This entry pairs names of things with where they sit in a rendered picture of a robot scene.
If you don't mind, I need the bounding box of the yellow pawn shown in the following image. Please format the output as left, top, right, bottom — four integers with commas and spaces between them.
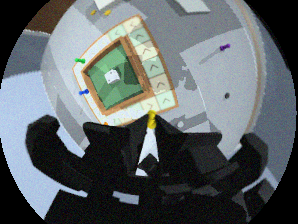
148, 111, 157, 129

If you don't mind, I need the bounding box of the white die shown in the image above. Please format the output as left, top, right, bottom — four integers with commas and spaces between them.
105, 69, 121, 84

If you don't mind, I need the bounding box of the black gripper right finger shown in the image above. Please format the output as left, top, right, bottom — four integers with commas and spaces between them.
154, 115, 222, 177

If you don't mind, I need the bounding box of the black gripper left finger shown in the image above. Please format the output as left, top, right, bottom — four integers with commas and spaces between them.
82, 113, 149, 175

